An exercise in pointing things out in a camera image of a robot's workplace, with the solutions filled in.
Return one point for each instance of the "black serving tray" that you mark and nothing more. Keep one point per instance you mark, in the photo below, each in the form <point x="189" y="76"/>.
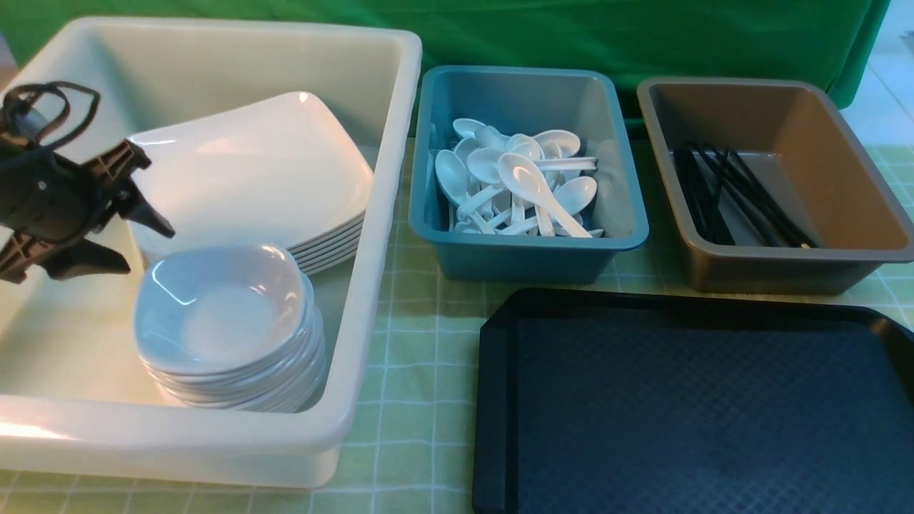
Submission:
<point x="593" y="402"/>

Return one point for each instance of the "green backdrop cloth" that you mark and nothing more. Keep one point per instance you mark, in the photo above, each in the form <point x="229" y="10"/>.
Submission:
<point x="823" y="43"/>

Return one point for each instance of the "brown plastic bin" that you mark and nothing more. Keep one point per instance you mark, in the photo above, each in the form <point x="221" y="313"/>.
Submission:
<point x="796" y="142"/>

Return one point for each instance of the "white soup spoon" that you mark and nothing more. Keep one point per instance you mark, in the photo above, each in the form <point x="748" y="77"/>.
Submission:
<point x="524" y="178"/>

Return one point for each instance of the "green checkered tablecloth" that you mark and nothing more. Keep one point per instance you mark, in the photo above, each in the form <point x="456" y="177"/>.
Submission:
<point x="409" y="448"/>

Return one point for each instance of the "large white plastic tub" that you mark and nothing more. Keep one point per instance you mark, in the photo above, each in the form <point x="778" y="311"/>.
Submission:
<point x="75" y="398"/>

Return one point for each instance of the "teal plastic bin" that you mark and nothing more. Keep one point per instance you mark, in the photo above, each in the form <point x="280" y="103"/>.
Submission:
<point x="528" y="100"/>

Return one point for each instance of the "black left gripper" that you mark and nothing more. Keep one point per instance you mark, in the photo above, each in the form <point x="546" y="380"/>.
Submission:
<point x="51" y="204"/>

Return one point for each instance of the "stack of white bowls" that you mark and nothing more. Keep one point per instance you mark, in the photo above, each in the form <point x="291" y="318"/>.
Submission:
<point x="231" y="328"/>

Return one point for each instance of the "black chopsticks in bin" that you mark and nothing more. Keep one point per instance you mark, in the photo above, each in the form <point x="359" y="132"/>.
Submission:
<point x="708" y="174"/>

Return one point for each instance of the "pile of white spoons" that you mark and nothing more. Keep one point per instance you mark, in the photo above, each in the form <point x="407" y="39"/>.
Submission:
<point x="468" y="174"/>

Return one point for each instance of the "stack of white square plates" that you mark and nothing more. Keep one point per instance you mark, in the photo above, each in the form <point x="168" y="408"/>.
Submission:
<point x="282" y="171"/>

